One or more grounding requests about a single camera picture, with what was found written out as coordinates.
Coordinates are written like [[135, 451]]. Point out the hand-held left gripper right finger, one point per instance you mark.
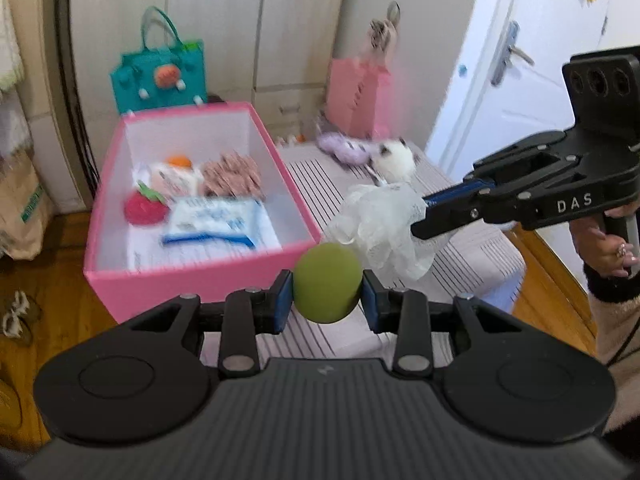
[[372, 305]]

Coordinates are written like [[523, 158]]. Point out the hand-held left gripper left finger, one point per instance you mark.
[[284, 302]]

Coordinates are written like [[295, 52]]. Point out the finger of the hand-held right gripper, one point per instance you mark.
[[460, 191], [450, 220]]

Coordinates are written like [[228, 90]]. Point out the green egg sponge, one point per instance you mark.
[[325, 280]]

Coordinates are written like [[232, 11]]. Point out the white mesh bath pouf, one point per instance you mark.
[[380, 225]]

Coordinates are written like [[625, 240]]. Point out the pink storage box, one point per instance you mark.
[[200, 285]]

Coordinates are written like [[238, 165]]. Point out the blue white wet wipes pack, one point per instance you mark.
[[215, 220]]

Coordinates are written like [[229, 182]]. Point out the orange white toy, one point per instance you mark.
[[172, 180]]

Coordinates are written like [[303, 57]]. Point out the orange egg sponge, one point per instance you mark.
[[180, 161]]

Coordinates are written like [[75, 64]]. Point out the person's right forearm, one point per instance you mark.
[[617, 330]]

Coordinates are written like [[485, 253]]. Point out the person's right hand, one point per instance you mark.
[[597, 247]]

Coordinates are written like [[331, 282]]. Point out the white brown cat plush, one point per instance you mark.
[[395, 160]]

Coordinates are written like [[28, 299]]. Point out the purple plush toy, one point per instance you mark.
[[340, 145]]

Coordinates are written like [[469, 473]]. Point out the pink paper gift bag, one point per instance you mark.
[[360, 95]]

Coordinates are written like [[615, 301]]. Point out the white door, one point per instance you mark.
[[540, 20]]

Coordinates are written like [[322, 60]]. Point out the red strawberry sponge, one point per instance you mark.
[[142, 207]]

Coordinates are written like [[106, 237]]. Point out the teal felt handbag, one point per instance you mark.
[[135, 85]]

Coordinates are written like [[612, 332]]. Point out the grey wardrobe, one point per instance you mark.
[[225, 35]]

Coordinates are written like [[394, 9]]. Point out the brown paper bag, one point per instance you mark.
[[25, 210]]

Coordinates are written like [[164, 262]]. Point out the white knitted cardigan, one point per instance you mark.
[[7, 50]]

